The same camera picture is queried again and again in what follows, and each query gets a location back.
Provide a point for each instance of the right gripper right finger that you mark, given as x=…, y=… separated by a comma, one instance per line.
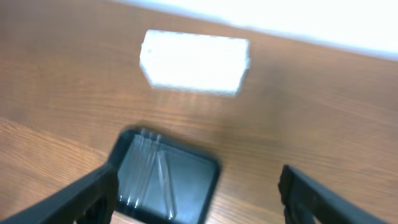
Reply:
x=314, y=199

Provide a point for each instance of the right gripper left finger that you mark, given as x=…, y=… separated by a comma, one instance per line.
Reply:
x=71, y=199

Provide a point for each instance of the clear test tube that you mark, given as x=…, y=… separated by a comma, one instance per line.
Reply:
x=147, y=168
x=133, y=168
x=166, y=183

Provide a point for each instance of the black tray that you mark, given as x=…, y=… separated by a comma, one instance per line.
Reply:
x=186, y=186

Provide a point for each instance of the white test tube rack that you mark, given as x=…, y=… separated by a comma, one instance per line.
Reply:
x=194, y=60

